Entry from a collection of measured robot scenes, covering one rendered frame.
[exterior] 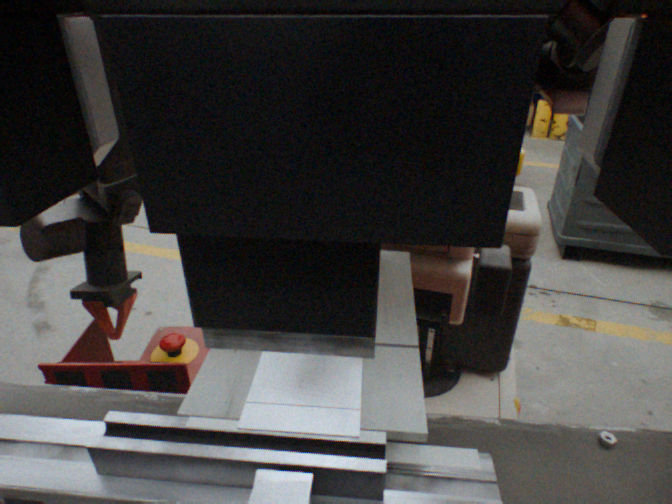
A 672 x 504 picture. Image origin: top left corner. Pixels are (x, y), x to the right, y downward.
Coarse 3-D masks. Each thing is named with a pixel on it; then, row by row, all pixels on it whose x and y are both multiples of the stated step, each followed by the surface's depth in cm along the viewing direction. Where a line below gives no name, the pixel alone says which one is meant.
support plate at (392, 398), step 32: (384, 256) 52; (384, 288) 46; (384, 320) 42; (224, 352) 38; (256, 352) 38; (384, 352) 38; (416, 352) 38; (192, 384) 34; (224, 384) 35; (384, 384) 34; (416, 384) 34; (192, 416) 32; (224, 416) 32; (384, 416) 32; (416, 416) 32
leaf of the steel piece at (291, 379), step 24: (264, 360) 37; (288, 360) 37; (312, 360) 37; (336, 360) 37; (360, 360) 37; (264, 384) 34; (288, 384) 34; (312, 384) 34; (336, 384) 34; (360, 384) 34; (336, 408) 32; (360, 408) 32
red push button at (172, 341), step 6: (168, 336) 69; (174, 336) 69; (180, 336) 69; (162, 342) 68; (168, 342) 68; (174, 342) 68; (180, 342) 68; (162, 348) 67; (168, 348) 67; (174, 348) 67; (180, 348) 68; (168, 354) 69; (174, 354) 69; (180, 354) 70
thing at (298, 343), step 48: (192, 240) 22; (240, 240) 21; (288, 240) 21; (192, 288) 23; (240, 288) 23; (288, 288) 23; (336, 288) 22; (240, 336) 26; (288, 336) 25; (336, 336) 24
